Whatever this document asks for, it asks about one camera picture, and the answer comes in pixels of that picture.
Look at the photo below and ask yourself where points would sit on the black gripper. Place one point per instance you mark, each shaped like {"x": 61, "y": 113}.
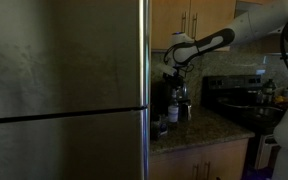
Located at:
{"x": 175, "y": 78}

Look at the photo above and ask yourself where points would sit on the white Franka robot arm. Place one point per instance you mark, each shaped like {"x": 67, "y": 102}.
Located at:
{"x": 250, "y": 23}

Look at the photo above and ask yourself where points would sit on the black coffee maker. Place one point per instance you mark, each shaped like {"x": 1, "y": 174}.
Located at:
{"x": 159, "y": 96}

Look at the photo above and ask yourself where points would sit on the dark glass jar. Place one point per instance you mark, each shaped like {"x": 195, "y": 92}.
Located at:
{"x": 186, "y": 110}

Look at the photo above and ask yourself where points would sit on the clear bottle white label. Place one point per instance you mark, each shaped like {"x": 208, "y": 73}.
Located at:
{"x": 173, "y": 113}

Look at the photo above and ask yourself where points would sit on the small dark bottle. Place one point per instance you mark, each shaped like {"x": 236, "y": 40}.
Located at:
{"x": 160, "y": 128}

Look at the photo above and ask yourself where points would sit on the black electric stove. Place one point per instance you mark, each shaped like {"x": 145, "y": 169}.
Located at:
{"x": 237, "y": 96}

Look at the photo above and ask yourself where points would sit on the wooden upper cabinet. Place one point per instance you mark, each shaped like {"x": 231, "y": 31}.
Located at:
{"x": 170, "y": 23}

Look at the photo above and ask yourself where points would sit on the wooden cabinet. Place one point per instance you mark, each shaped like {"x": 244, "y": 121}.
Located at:
{"x": 170, "y": 23}
{"x": 200, "y": 160}

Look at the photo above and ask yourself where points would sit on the wooden lower cabinet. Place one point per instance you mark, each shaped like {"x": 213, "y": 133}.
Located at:
{"x": 200, "y": 160}

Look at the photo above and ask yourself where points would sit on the black frying pan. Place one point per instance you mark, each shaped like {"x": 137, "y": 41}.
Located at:
{"x": 250, "y": 108}

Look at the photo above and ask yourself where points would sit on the dark green bottle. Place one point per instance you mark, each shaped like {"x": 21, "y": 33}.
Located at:
{"x": 269, "y": 90}

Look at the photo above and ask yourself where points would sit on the yellow object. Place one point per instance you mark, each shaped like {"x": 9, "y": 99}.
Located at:
{"x": 279, "y": 99}

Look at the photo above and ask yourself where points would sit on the dark range hood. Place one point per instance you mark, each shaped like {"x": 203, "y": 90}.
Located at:
{"x": 244, "y": 8}

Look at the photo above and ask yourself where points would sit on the small pale bottle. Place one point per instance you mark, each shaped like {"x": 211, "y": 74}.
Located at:
{"x": 287, "y": 91}

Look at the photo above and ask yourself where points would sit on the stainless steel refrigerator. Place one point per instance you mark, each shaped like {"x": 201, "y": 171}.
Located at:
{"x": 64, "y": 90}

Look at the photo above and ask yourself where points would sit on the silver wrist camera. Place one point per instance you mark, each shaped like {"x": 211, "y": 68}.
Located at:
{"x": 166, "y": 69}

